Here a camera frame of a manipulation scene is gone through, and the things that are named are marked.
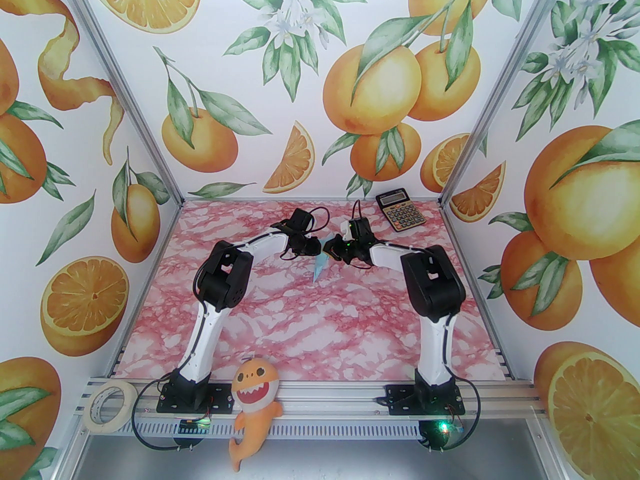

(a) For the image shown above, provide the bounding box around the light blue paper sheet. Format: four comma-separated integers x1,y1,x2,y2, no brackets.
312,249,335,284

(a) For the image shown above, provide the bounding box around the black desk calculator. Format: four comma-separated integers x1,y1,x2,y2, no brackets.
376,189,427,233

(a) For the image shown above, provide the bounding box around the orange shark plush toy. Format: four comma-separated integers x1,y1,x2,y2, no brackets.
229,359,284,471

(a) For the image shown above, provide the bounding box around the electronics board green LED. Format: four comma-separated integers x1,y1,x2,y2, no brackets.
431,419,465,438

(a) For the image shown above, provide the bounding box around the beige masking tape roll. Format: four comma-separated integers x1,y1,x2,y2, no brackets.
82,381,138,435

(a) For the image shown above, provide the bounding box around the aluminium frame bar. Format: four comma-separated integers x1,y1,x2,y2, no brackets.
181,196,442,204
438,202,517,382
104,202,184,379

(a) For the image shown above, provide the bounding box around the aluminium mounting rail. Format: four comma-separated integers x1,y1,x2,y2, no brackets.
75,375,548,419

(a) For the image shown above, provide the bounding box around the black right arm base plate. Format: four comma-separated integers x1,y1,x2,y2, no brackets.
384,385,466,415

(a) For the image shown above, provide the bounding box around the white slotted cable duct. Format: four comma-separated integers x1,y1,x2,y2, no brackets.
134,412,426,438

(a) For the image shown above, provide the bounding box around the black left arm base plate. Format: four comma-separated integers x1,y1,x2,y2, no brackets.
156,384,234,414

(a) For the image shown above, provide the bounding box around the black base cable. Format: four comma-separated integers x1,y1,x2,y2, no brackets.
372,378,482,453
132,375,211,453

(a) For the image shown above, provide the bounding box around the aluminium frame post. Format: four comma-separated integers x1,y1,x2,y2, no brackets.
55,0,184,209
437,0,585,209

